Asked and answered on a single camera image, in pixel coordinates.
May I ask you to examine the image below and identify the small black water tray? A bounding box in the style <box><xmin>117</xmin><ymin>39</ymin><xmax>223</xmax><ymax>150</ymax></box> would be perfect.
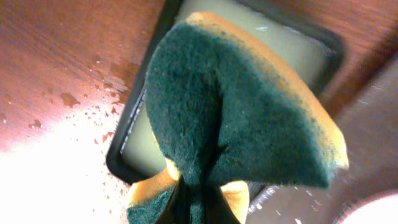
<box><xmin>105</xmin><ymin>0</ymin><xmax>346</xmax><ymax>186</ymax></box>

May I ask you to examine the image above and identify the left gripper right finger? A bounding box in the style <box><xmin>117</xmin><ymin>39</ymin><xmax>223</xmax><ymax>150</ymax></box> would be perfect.
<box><xmin>201</xmin><ymin>186</ymin><xmax>239</xmax><ymax>224</ymax></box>

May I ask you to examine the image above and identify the pinkish white plate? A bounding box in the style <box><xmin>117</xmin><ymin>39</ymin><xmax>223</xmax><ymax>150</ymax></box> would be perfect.
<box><xmin>335</xmin><ymin>190</ymin><xmax>397</xmax><ymax>224</ymax></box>

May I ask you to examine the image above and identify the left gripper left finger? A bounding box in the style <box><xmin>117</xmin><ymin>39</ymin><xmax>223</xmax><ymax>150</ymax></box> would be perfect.
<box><xmin>155</xmin><ymin>177</ymin><xmax>188</xmax><ymax>224</ymax></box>

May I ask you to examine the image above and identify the green and yellow sponge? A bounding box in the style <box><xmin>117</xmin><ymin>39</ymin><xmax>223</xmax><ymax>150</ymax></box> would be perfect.
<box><xmin>126</xmin><ymin>12</ymin><xmax>349</xmax><ymax>223</ymax></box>

